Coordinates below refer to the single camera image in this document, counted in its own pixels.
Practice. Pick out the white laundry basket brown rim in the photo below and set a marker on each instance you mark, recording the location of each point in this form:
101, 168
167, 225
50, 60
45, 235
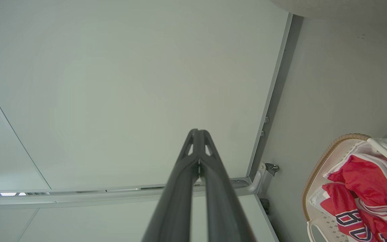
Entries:
329, 227

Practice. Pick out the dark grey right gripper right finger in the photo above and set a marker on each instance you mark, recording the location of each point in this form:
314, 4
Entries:
223, 215

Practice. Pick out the small black caster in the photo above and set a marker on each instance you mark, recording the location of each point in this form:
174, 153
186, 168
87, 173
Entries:
272, 168

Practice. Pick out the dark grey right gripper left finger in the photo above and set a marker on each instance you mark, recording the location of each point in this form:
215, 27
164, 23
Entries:
176, 208

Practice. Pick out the red shorts white stripes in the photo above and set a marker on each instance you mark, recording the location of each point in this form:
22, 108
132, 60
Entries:
364, 171

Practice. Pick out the grey metal partition foot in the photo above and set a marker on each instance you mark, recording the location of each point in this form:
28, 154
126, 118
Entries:
113, 196

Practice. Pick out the red Bulls jersey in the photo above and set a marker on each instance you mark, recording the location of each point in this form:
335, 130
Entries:
343, 201

